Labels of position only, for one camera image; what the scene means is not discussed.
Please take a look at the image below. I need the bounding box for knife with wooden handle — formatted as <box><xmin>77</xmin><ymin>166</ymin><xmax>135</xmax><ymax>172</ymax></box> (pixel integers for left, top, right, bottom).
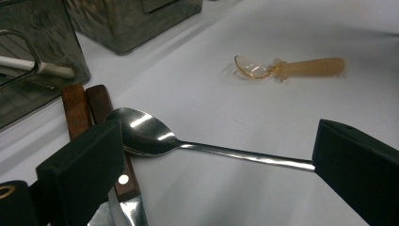
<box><xmin>60</xmin><ymin>83</ymin><xmax>115</xmax><ymax>226</ymax></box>

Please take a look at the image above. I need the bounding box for steel spoon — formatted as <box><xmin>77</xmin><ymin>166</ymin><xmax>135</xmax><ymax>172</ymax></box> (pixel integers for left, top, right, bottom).
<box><xmin>105</xmin><ymin>106</ymin><xmax>316</xmax><ymax>173</ymax></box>

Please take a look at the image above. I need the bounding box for smoky plastic bin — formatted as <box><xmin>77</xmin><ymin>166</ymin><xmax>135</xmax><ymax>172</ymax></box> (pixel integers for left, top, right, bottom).
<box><xmin>63</xmin><ymin>0</ymin><xmax>204</xmax><ymax>57</ymax></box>
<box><xmin>0</xmin><ymin>0</ymin><xmax>91</xmax><ymax>132</ymax></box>

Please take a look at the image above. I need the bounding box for white chopstick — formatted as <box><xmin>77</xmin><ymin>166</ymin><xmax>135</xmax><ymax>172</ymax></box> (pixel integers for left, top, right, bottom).
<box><xmin>0</xmin><ymin>55</ymin><xmax>76</xmax><ymax>80</ymax></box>

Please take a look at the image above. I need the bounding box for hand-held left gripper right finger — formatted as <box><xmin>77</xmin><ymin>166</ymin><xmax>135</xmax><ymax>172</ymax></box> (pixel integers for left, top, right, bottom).
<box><xmin>311</xmin><ymin>118</ymin><xmax>399</xmax><ymax>226</ymax></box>

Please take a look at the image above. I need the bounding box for wooden handled knife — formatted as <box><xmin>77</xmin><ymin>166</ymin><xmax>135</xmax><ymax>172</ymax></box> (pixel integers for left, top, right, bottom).
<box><xmin>85</xmin><ymin>84</ymin><xmax>149</xmax><ymax>226</ymax></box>

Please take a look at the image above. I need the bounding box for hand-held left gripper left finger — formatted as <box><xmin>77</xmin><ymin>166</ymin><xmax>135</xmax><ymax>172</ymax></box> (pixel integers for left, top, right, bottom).
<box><xmin>36</xmin><ymin>119</ymin><xmax>126</xmax><ymax>226</ymax></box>

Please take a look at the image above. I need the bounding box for amber translucent plastic spoon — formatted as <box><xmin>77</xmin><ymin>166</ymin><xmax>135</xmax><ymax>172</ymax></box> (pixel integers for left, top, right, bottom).
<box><xmin>233</xmin><ymin>55</ymin><xmax>347</xmax><ymax>84</ymax></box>

